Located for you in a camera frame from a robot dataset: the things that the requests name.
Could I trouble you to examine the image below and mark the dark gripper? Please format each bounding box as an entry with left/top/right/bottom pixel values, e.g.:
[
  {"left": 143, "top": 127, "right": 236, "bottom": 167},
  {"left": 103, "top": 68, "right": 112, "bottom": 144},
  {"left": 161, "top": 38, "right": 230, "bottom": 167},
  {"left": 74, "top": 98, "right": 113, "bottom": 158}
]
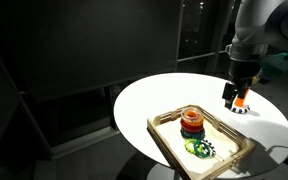
[{"left": 221, "top": 59, "right": 264, "bottom": 110}]

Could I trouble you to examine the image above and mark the black white striped ring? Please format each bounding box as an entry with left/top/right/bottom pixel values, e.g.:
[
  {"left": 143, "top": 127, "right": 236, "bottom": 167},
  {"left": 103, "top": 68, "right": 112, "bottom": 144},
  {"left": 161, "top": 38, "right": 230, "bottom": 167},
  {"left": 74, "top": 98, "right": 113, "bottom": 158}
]
[{"left": 200, "top": 139, "right": 218, "bottom": 158}]

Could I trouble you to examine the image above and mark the black white striped base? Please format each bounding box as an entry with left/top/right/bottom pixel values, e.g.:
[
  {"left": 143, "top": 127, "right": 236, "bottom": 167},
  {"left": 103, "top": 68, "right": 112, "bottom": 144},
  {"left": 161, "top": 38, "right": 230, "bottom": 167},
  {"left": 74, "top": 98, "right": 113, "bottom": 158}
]
[{"left": 230, "top": 103, "right": 251, "bottom": 115}]

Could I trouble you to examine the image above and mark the light wooden slatted tray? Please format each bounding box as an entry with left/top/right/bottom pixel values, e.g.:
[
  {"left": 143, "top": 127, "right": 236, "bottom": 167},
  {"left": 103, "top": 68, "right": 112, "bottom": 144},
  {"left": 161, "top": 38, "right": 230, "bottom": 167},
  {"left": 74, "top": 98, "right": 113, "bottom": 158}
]
[{"left": 146, "top": 104, "right": 258, "bottom": 180}]

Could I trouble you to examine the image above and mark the orange stacking post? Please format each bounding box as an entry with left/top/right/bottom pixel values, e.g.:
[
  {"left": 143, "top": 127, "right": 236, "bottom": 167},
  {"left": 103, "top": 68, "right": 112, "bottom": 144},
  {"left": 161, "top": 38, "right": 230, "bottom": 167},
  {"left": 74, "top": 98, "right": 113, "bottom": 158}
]
[{"left": 234, "top": 87, "right": 251, "bottom": 108}]

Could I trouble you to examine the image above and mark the green box mount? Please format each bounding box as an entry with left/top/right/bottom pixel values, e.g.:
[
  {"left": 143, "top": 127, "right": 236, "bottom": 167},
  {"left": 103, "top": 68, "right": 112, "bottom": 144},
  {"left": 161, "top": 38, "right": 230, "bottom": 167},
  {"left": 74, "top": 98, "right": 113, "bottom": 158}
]
[{"left": 259, "top": 52, "right": 288, "bottom": 82}]

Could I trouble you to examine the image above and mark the orange toy ring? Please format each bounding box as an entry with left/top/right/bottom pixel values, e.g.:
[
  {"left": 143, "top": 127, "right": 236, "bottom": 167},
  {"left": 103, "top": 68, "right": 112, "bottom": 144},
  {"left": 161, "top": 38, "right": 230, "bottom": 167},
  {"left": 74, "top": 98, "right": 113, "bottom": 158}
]
[{"left": 181, "top": 117, "right": 205, "bottom": 128}]

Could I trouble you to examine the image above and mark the red toy ring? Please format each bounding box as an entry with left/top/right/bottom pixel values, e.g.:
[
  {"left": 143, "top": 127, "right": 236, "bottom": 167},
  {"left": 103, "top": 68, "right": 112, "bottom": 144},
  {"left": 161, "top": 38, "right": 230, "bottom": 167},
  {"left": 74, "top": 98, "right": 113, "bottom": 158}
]
[{"left": 179, "top": 119, "right": 205, "bottom": 134}]

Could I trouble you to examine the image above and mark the blue toy ring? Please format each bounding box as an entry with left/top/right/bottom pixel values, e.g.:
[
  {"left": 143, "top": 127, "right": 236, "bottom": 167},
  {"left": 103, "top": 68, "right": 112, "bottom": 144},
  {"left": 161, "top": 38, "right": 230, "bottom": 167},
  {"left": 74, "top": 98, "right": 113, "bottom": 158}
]
[{"left": 180, "top": 128, "right": 206, "bottom": 141}]

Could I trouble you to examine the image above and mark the dark green toy ring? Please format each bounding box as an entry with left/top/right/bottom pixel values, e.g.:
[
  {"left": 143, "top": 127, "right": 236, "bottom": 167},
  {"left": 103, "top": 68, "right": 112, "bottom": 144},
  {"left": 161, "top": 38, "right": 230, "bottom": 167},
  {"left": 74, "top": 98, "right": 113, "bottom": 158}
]
[{"left": 193, "top": 139, "right": 214, "bottom": 159}]

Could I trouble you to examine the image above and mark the light green toy ring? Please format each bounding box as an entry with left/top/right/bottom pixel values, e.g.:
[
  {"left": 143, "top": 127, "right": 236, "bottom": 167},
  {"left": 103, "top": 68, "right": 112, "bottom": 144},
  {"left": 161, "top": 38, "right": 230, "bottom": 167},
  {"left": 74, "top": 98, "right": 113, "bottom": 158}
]
[{"left": 184, "top": 137, "right": 202, "bottom": 155}]

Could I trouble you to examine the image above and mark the metal window frame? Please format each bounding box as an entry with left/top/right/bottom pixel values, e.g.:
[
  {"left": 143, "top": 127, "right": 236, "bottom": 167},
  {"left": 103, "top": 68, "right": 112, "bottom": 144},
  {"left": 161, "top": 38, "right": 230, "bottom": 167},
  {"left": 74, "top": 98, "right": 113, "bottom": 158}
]
[{"left": 174, "top": 0, "right": 238, "bottom": 75}]

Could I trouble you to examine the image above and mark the white table pedestal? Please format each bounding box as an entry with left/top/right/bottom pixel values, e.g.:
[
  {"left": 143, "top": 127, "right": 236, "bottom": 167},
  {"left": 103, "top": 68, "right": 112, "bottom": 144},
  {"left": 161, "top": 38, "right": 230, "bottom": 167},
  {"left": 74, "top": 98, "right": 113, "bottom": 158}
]
[{"left": 146, "top": 163, "right": 182, "bottom": 180}]

